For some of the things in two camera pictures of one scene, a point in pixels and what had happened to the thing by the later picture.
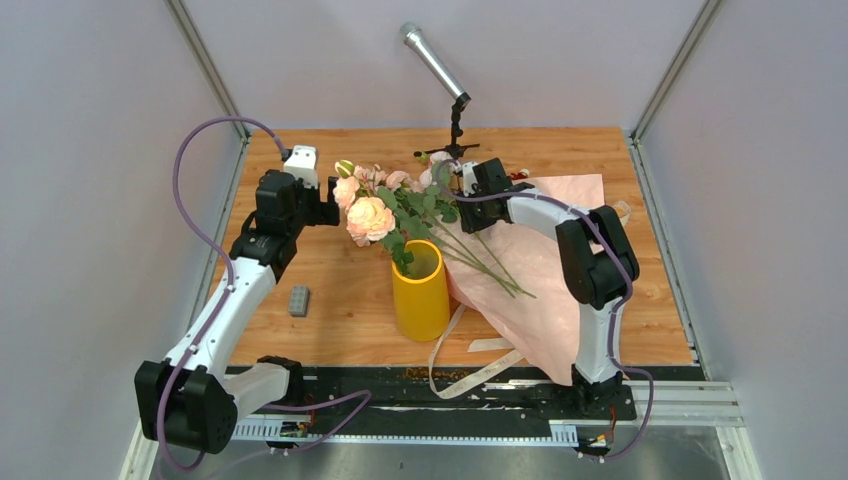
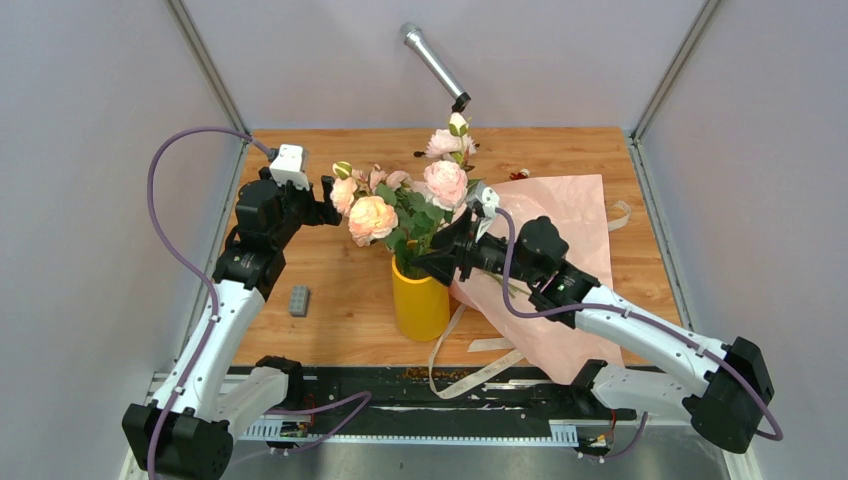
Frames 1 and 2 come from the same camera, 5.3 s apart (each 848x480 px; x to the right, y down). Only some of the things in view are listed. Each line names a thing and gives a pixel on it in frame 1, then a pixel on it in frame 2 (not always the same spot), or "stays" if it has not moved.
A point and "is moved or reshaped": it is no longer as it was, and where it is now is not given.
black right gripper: [470, 223] to [442, 267]
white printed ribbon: [481, 374] stays
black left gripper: [325, 213] stays
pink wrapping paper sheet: [512, 276] stays
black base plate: [405, 392] stays
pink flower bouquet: [399, 210] is moved or reshaped
